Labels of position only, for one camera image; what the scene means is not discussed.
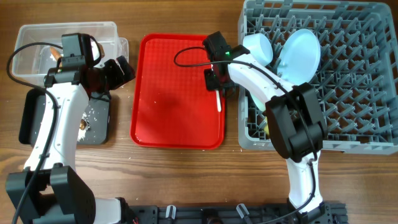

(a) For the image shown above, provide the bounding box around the white plastic spoon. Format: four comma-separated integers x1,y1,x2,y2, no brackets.
215,90,222,113

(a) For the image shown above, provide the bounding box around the green bowl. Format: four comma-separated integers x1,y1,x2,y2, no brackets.
251,94,266,113

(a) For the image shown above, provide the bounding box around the light blue rice bowl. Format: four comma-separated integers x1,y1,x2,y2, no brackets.
243,33,273,67

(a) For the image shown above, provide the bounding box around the brown food scrap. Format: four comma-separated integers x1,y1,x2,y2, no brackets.
80,119,90,131

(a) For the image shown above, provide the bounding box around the orange carrot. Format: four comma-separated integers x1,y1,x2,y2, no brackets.
49,47,62,61

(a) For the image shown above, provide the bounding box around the white rice pile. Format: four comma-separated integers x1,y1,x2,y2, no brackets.
77,112,91,142

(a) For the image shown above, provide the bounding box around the yellow cup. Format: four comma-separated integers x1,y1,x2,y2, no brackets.
264,117,270,136

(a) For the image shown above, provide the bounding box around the light blue plate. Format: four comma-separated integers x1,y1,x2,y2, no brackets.
277,29,321,85

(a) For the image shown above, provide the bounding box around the white tissue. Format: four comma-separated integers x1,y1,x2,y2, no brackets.
50,41,104,62

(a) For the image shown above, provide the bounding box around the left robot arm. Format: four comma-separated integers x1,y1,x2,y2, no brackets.
6,33,139,223

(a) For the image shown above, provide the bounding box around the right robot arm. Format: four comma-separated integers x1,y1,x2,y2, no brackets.
203,32,326,223

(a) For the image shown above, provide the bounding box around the grey dishwasher rack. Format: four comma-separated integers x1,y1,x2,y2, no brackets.
238,1,397,155

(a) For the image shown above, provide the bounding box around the black plastic tray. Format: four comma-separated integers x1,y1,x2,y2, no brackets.
19,89,110,146

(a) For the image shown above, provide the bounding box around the red serving tray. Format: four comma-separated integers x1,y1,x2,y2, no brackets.
130,34,225,150

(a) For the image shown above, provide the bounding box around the clear plastic bin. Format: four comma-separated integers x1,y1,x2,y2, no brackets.
10,21,129,86

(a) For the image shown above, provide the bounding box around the left black cable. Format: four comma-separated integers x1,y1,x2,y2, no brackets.
6,42,65,224

